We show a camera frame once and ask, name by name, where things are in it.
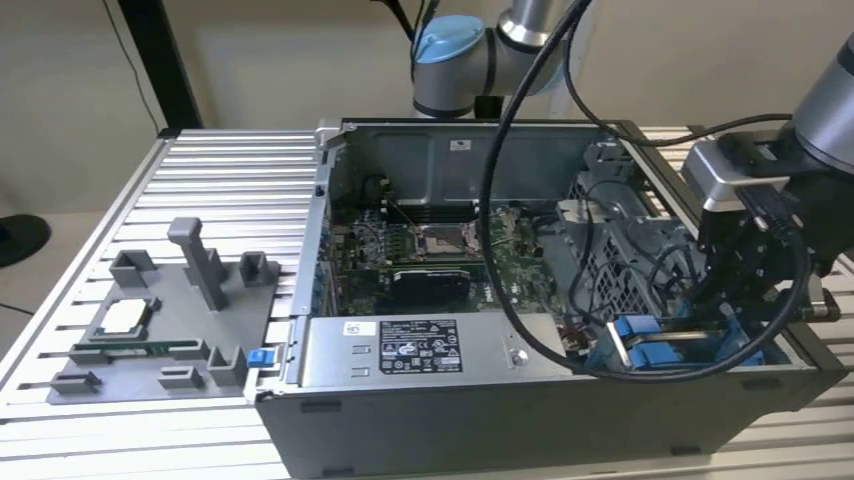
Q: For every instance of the silver power supply unit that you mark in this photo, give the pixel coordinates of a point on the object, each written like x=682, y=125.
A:
x=333, y=360

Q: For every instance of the black open PC case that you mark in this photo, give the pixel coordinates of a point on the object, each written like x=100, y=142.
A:
x=467, y=430

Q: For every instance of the blue carrier in bay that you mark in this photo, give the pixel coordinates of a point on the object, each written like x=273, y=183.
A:
x=656, y=356

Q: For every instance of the black round stand base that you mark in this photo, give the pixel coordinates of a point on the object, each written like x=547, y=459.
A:
x=20, y=240

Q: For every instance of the green RAM stick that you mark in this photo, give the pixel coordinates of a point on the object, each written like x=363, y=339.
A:
x=153, y=346

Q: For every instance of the blue case latch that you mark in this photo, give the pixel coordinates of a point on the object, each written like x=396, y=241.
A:
x=260, y=358

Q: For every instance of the CPU socket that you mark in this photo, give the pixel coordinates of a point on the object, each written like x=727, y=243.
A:
x=440, y=242

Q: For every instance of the hard disk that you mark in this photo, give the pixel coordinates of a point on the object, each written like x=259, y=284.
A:
x=636, y=327

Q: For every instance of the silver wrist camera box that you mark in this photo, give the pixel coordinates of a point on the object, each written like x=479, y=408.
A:
x=714, y=175

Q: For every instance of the grey parts rack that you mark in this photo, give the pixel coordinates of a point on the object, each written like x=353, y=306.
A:
x=173, y=320

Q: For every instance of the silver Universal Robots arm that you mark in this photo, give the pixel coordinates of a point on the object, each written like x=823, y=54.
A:
x=453, y=75

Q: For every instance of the grey metal disk bay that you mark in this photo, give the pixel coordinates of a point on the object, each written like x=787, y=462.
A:
x=600, y=260

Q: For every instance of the silver CPU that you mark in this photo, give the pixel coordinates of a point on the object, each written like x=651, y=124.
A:
x=122, y=317

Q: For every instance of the green motherboard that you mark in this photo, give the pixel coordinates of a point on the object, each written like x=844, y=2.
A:
x=527, y=285

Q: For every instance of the black metal post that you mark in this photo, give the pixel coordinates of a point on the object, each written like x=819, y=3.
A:
x=167, y=75

